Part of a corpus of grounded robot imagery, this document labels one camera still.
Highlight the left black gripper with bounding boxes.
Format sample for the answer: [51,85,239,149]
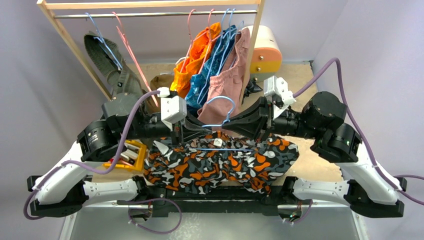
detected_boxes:
[123,107,214,148]

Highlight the blue wire hanger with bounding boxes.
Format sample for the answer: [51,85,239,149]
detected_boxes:
[193,95,256,153]
[85,12,123,71]

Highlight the camouflage orange black shorts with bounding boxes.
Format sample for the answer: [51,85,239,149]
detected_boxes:
[143,131,299,195]

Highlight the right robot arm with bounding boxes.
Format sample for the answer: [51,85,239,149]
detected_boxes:
[222,91,407,219]

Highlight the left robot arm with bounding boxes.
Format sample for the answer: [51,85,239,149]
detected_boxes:
[23,89,211,220]

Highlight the brown shorts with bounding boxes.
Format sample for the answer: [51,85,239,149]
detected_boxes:
[145,74,174,114]

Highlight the pink shorts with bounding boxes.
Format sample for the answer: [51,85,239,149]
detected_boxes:
[197,27,251,125]

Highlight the blue patterned shorts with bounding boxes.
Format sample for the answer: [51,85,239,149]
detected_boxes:
[183,23,238,117]

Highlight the pink hanger holding orange shorts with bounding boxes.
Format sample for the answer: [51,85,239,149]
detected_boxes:
[180,8,215,74]

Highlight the blue hanger holding pink shorts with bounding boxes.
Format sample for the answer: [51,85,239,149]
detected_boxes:
[212,8,239,76]

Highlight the olive green shorts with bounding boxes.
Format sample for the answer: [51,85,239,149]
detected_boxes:
[83,31,144,97]

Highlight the dark patterned cloth on floor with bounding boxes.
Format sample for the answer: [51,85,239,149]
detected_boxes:
[243,80,263,98]

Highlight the white orange yellow drawer cabinet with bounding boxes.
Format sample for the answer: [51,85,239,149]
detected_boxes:
[249,25,283,82]

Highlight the yellow plastic bin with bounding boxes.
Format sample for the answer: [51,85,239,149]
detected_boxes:
[115,140,148,174]

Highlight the white stapler in bin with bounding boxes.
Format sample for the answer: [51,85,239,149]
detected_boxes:
[120,144,140,163]

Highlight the metal hanging rod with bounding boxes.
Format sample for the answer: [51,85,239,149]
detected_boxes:
[53,10,258,19]

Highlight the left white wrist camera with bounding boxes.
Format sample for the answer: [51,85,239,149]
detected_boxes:
[157,87,187,131]

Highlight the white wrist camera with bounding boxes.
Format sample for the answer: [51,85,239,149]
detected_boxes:
[157,87,187,131]
[263,75,296,120]

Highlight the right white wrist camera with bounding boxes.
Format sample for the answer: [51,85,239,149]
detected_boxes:
[263,75,296,120]

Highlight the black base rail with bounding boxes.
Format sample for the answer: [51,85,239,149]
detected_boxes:
[117,185,310,218]

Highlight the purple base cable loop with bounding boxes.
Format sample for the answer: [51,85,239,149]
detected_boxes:
[127,198,183,236]

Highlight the pink wire hanger left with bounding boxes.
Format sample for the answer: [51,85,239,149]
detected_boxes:
[111,11,152,92]

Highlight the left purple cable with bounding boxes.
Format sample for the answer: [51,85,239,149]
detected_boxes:
[23,90,162,221]

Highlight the wooden clothes rack frame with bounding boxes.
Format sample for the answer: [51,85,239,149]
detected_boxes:
[36,0,265,100]

